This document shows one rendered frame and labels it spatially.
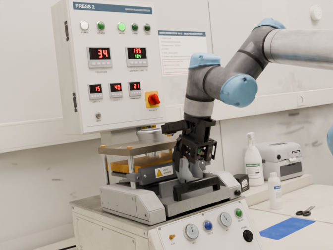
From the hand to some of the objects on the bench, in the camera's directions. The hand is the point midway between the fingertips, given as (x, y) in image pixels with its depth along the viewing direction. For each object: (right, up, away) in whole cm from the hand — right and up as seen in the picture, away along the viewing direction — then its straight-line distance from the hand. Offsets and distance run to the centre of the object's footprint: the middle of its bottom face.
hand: (183, 180), depth 111 cm
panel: (+12, -24, -11) cm, 29 cm away
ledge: (+26, -19, +75) cm, 82 cm away
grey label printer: (+50, -11, +93) cm, 106 cm away
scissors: (+50, -18, +44) cm, 69 cm away
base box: (-4, -25, +12) cm, 28 cm away
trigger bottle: (+38, -13, +79) cm, 89 cm away
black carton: (+28, -14, +70) cm, 77 cm away
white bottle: (+40, -19, +53) cm, 69 cm away
